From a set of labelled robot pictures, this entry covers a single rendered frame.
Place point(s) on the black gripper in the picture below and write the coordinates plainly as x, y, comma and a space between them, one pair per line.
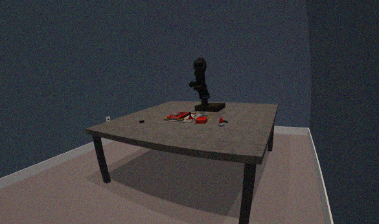
200, 86

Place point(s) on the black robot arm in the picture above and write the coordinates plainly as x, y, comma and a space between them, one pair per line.
200, 67

